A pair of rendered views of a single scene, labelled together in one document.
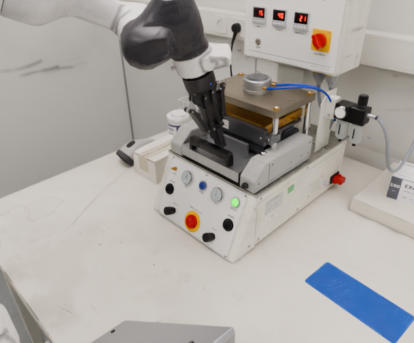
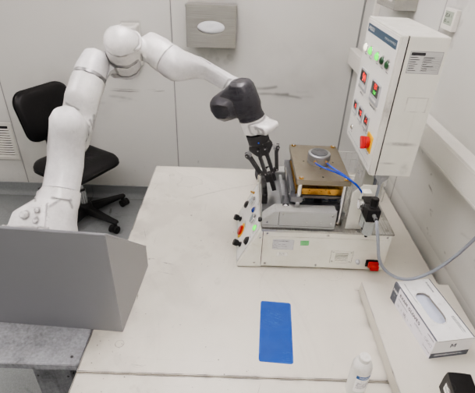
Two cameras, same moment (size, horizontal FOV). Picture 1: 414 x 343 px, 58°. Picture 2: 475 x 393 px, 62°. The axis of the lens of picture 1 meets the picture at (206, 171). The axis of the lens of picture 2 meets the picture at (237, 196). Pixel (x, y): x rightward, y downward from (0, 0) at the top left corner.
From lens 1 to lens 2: 86 cm
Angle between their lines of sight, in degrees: 36
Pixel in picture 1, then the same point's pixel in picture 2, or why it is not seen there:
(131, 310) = (166, 252)
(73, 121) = (285, 139)
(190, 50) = (243, 118)
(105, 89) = (321, 122)
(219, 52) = (264, 125)
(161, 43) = (225, 109)
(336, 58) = (370, 161)
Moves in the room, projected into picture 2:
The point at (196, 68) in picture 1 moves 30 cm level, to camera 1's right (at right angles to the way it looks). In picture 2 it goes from (246, 129) to (323, 161)
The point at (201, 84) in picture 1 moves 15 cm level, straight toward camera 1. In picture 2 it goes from (251, 141) to (219, 154)
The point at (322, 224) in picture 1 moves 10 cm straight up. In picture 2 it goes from (322, 285) to (327, 263)
